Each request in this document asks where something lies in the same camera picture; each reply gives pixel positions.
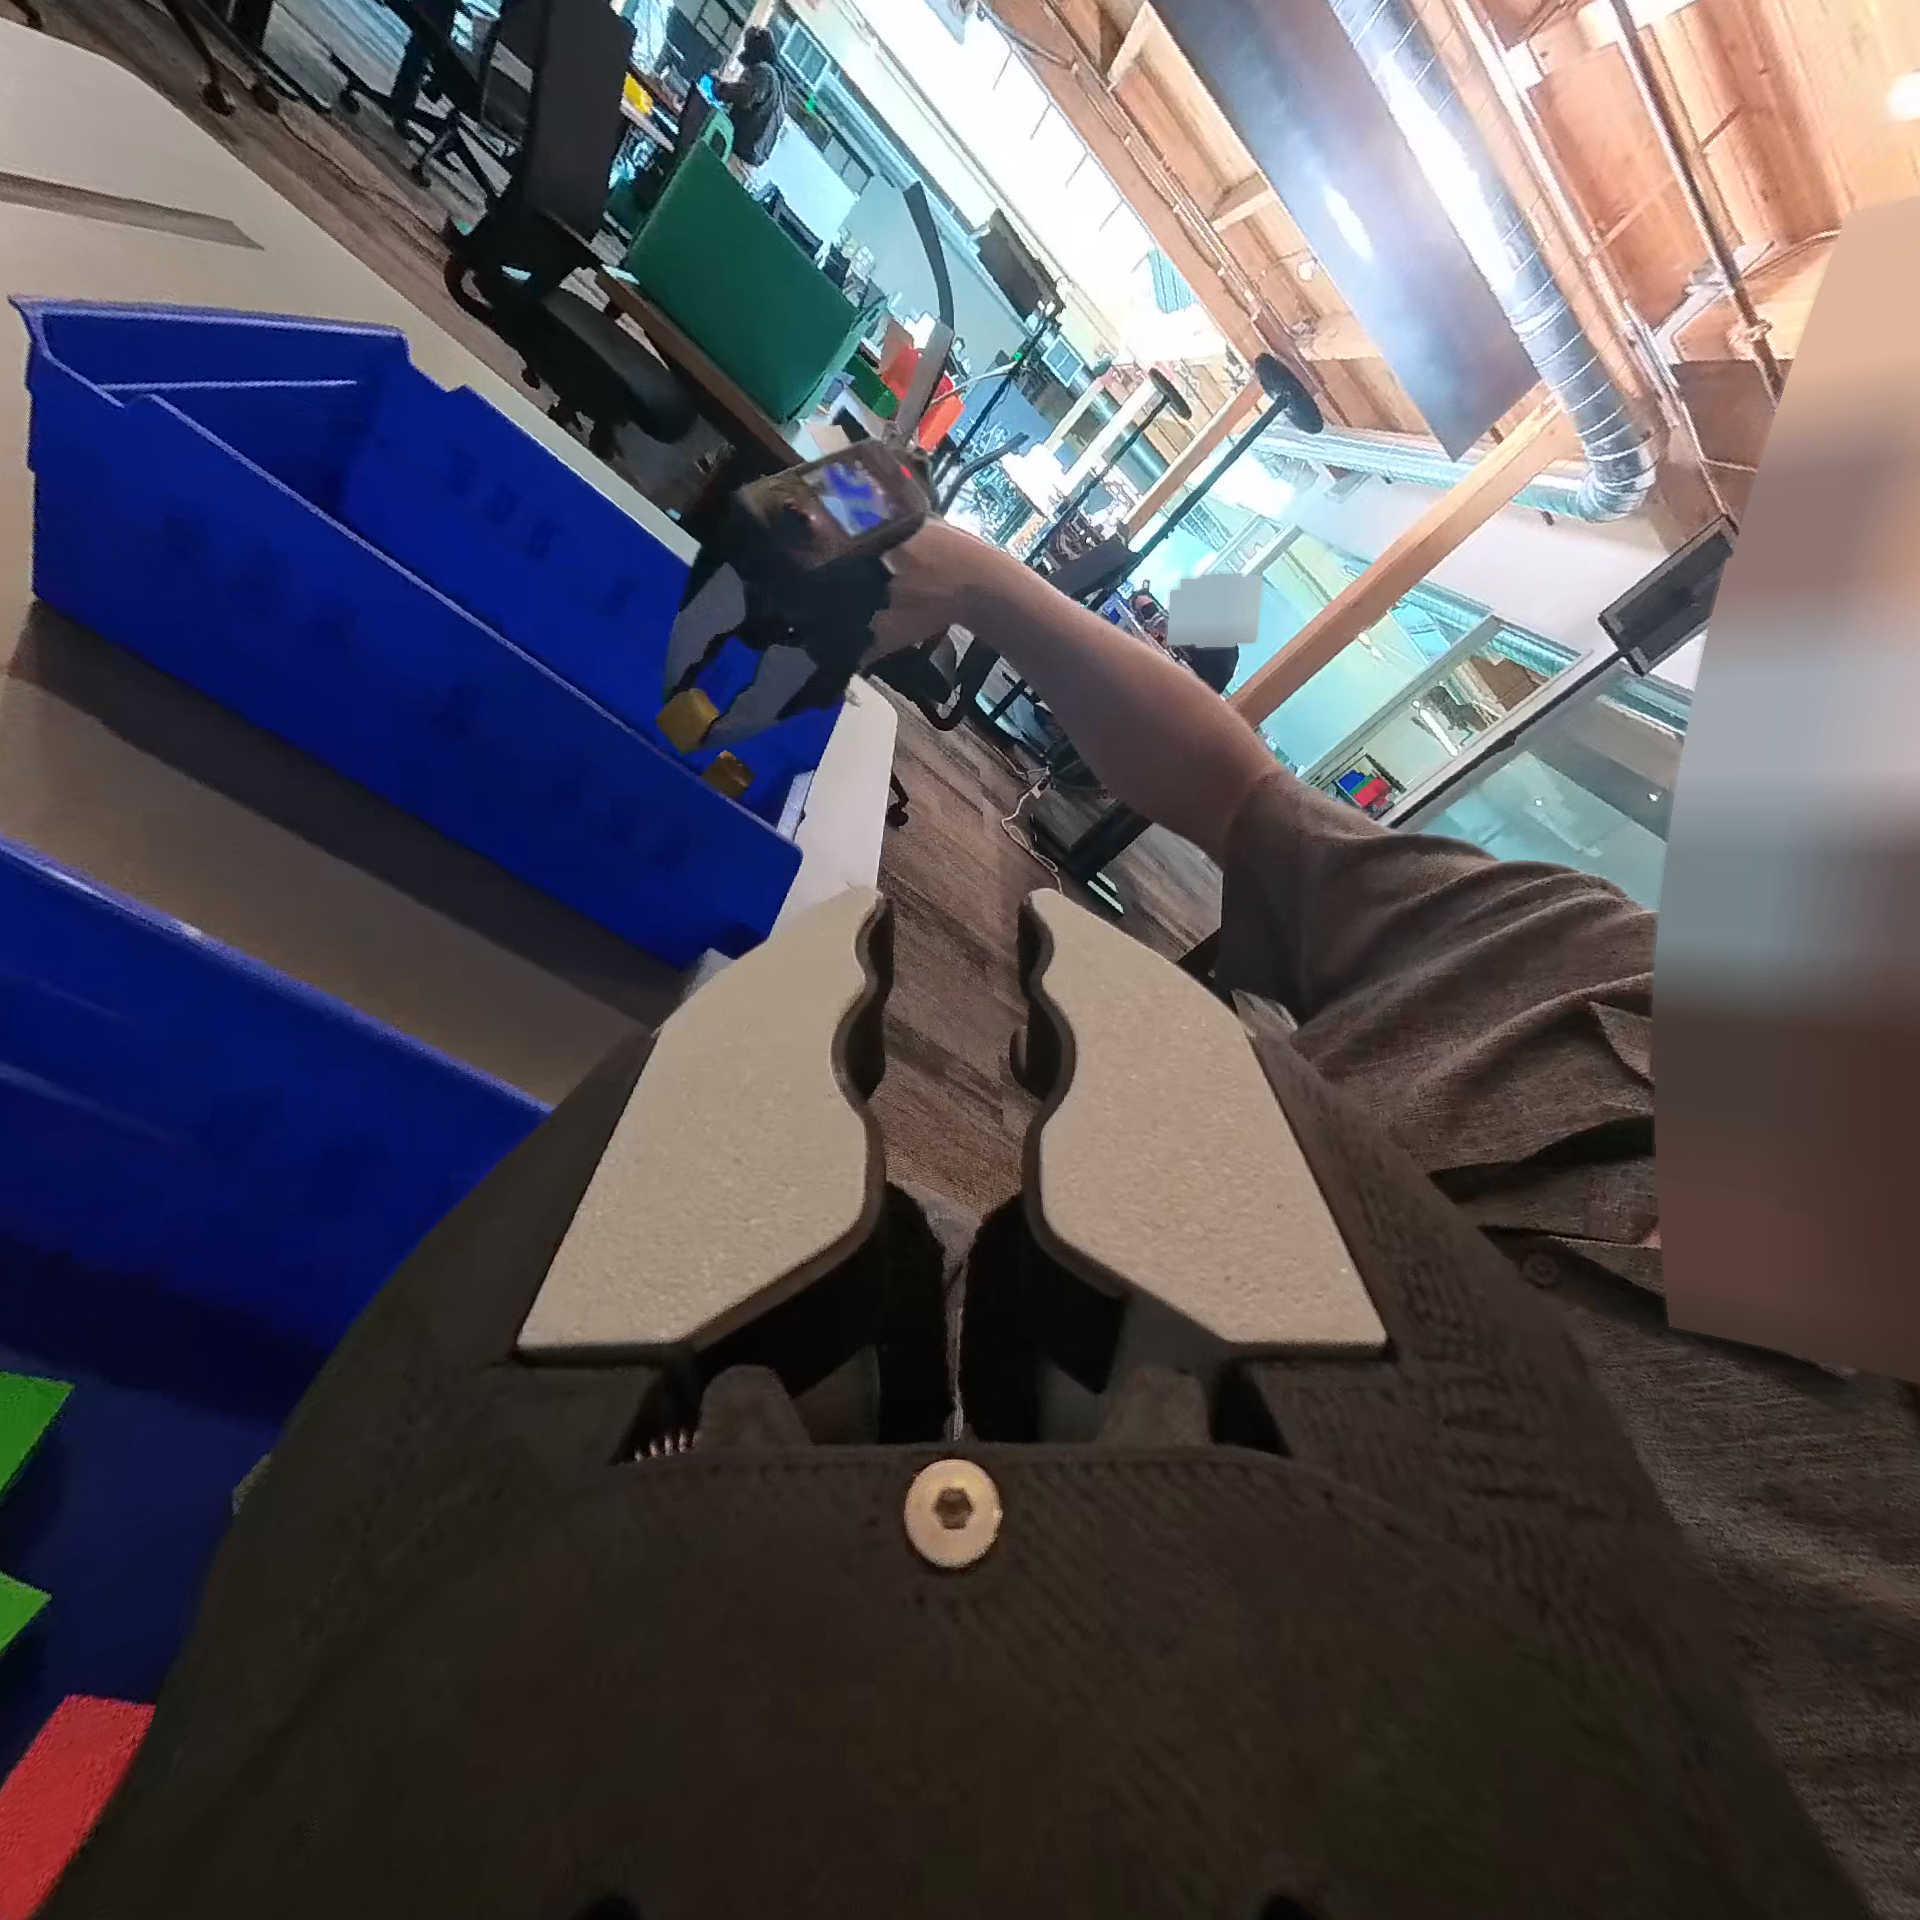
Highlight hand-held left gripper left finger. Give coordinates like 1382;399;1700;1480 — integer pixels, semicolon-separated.
515;884;889;1361

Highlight person's right hand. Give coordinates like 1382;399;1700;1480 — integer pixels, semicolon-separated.
878;528;981;662

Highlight background wooden desk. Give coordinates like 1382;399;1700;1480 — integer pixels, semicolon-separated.
598;269;812;471

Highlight small black monitor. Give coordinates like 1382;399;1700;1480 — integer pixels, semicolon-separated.
1597;514;1742;673

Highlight red cube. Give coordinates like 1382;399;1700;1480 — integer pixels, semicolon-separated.
0;1696;156;1898

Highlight blue plastic bin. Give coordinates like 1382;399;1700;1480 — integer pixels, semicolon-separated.
12;295;840;968
0;839;549;1920

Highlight silver ventilation duct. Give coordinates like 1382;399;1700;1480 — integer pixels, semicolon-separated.
1328;0;1660;518

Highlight grey desk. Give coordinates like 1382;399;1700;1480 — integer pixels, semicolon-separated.
0;23;903;1068

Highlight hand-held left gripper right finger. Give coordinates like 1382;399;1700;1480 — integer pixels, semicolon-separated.
1014;886;1389;1359

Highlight white charger cable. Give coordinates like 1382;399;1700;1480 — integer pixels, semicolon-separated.
997;766;1086;874

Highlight green board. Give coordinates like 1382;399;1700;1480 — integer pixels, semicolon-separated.
621;141;887;422

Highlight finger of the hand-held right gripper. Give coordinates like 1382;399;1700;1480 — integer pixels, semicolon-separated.
667;568;752;700
717;642;840;751

